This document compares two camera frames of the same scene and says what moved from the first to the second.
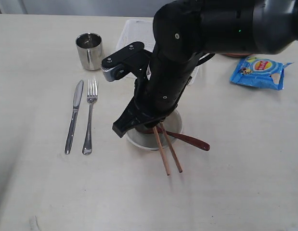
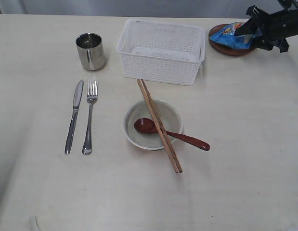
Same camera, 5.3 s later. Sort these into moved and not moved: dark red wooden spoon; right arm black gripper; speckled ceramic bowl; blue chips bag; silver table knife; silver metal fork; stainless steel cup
Moved: right arm black gripper; blue chips bag
Not moved: speckled ceramic bowl; stainless steel cup; dark red wooden spoon; silver metal fork; silver table knife
